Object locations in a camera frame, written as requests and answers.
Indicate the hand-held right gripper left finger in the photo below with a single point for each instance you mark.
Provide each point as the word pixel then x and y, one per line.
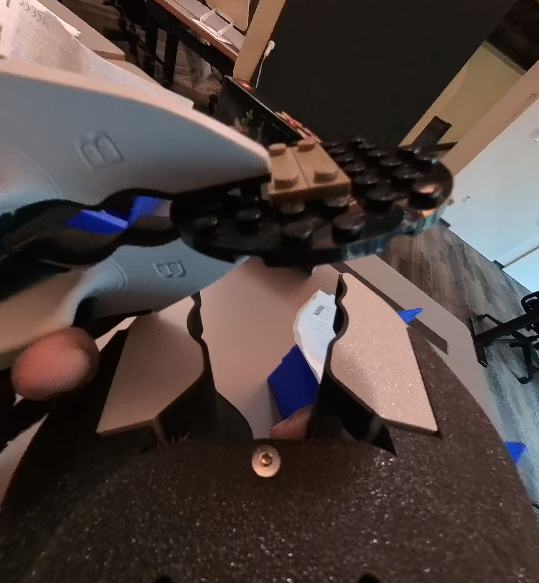
pixel 155 364

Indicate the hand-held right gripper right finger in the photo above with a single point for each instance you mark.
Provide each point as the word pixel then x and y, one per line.
pixel 379 364

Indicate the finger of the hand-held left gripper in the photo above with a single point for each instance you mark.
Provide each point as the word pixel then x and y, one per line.
pixel 137 282
pixel 137 136

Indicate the round black lego assembly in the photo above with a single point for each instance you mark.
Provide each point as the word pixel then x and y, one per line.
pixel 388 196

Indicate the black orchid lego box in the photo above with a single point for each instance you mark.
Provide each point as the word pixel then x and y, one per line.
pixel 251 114

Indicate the person's left hand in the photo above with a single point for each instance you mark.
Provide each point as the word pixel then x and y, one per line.
pixel 55 364

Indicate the heap of white paper bags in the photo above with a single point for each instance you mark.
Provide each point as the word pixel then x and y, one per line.
pixel 315 328

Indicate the black chair base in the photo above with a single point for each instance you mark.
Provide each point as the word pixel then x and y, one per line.
pixel 502 330

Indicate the wooden table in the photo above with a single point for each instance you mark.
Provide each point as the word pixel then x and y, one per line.
pixel 196 22

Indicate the clear acrylic stand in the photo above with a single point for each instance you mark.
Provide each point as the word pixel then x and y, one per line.
pixel 221 20

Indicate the white tipped thin rod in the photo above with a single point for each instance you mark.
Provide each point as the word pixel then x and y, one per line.
pixel 267 54

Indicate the black screen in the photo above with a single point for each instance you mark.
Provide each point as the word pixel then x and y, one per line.
pixel 433 132

